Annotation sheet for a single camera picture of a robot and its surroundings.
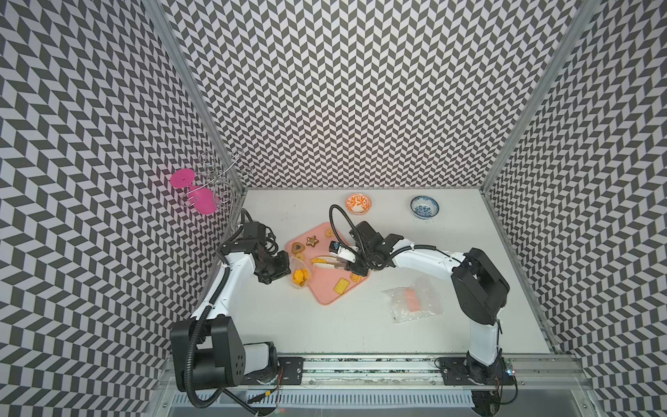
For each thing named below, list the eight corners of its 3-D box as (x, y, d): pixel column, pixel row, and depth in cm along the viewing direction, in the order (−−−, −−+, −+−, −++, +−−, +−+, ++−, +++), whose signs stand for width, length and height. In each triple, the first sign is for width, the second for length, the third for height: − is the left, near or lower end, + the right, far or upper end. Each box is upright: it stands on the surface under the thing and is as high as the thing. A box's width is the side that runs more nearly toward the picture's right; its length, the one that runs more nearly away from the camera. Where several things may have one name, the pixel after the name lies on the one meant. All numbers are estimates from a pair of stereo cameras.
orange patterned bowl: (346, 214, 111) (346, 208, 108) (346, 199, 117) (346, 193, 114) (371, 214, 112) (372, 208, 108) (370, 199, 117) (371, 193, 114)
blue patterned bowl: (411, 218, 109) (413, 211, 106) (408, 202, 115) (410, 195, 111) (437, 218, 109) (440, 211, 106) (433, 202, 115) (436, 195, 111)
